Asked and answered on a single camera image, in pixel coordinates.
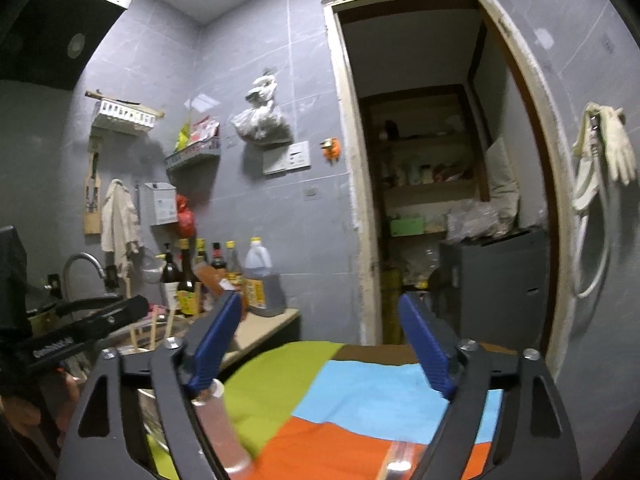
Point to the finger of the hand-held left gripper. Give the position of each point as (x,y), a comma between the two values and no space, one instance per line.
(120,312)

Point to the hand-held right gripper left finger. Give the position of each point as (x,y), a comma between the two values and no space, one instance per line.
(216,340)

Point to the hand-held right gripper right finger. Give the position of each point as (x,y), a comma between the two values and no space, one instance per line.
(426,342)

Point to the metal spoon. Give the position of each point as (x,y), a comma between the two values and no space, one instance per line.
(397,460)
(225,435)

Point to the person's left hand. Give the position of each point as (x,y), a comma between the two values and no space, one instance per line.
(15,416)

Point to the yellow container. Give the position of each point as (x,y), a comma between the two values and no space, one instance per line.
(392,305)

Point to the metal strainer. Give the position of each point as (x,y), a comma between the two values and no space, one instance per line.
(152,265)

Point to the soy sauce bottle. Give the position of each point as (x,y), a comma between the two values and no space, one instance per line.
(186,290)

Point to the white label dark bottle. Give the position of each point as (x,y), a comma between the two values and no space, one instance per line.
(170,280)

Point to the metal faucet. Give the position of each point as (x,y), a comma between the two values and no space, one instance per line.
(80,259)

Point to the large cooking oil jug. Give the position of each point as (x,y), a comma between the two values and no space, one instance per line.
(262,285)

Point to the yellow cap sauce bottle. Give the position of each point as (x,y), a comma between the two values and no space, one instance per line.
(233,260)

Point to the dark red cap bottle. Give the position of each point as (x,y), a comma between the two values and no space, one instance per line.
(217,257)

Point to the beige hanging towel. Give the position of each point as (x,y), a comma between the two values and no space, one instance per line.
(120,225)

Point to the grey cabinet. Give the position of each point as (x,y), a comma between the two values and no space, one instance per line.
(500,285)

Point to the colourful striped cloth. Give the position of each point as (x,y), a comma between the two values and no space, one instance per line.
(350,410)

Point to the red plastic bag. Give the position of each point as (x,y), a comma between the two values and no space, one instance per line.
(186,217)

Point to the green box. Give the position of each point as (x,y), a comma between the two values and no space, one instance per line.
(406,226)

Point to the crumpled clear plastic bags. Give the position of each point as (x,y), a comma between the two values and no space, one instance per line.
(475,222)

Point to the wooden shelf unit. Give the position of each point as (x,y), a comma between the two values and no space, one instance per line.
(425,185)

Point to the snack packets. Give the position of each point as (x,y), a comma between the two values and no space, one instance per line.
(200,135)

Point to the clear hanging plastic bag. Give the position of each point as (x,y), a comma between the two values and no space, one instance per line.
(260,120)

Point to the black range hood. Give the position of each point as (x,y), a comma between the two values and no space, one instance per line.
(55,40)

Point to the white perforated wall box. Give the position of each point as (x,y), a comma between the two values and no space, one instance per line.
(160,205)

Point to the wooden wall knife block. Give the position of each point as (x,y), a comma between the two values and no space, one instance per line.
(93,195)

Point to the white door frame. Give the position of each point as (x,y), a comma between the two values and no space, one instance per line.
(350,185)

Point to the wall outlet panel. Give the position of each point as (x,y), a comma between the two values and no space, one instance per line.
(287,157)

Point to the white wall basket rack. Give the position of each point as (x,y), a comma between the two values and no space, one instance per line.
(125,115)

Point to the orange wall hook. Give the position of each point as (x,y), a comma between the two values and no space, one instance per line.
(332,150)

